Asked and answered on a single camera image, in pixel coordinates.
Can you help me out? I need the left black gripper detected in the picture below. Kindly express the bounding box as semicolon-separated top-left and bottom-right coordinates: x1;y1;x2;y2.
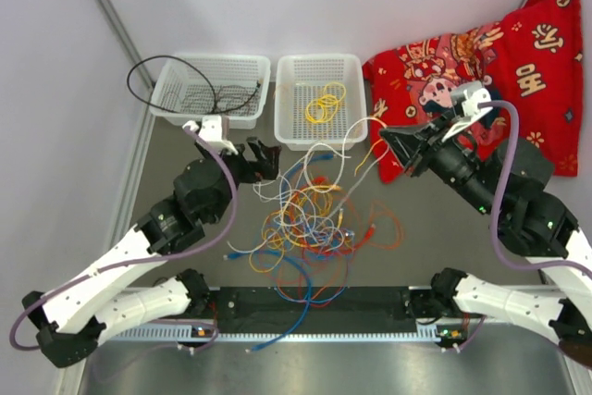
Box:
203;138;281;226

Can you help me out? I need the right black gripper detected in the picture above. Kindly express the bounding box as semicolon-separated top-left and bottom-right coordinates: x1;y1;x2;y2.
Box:
377;111;498;215

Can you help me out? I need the thin yellow wire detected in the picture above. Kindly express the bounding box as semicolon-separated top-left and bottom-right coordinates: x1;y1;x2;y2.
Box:
304;81;348;124
353;138;388;177

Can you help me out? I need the thin dark brown wire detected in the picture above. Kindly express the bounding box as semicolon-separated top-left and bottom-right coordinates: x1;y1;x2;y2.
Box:
212;84;260;117

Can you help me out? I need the black cable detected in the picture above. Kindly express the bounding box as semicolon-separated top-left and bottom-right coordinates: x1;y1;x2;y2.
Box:
127;55;263;115

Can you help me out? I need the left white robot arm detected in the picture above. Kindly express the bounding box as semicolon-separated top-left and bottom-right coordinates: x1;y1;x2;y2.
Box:
22;137;281;368

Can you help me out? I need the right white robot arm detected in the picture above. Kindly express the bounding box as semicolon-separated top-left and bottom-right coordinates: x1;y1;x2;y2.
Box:
379;119;591;367

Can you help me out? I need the right white plastic basket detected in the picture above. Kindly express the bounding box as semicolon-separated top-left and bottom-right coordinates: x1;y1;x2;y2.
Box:
274;53;368;151

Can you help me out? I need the white plastic basket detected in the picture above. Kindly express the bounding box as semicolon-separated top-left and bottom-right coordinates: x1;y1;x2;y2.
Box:
150;54;271;130
274;53;368;151

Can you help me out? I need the left white plastic basket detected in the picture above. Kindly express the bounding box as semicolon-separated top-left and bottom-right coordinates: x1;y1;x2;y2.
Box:
150;54;271;130

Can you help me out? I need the red patterned pillow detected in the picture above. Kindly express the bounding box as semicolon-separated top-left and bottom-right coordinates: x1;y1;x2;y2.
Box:
363;0;584;184

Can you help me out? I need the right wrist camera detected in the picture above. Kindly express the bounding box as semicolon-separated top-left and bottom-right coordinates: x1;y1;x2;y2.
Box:
442;80;493;142

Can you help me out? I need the orange thin cable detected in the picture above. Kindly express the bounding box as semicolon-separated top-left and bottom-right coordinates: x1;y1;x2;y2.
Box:
272;163;406;311

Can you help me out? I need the red ethernet cable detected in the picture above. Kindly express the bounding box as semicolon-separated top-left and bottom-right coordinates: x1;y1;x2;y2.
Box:
295;175;378;266

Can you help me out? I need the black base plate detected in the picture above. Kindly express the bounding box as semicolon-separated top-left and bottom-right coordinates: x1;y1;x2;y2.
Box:
202;287;440;321

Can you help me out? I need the white slotted cable duct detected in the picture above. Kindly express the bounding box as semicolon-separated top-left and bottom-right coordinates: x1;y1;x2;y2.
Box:
111;323;462;343

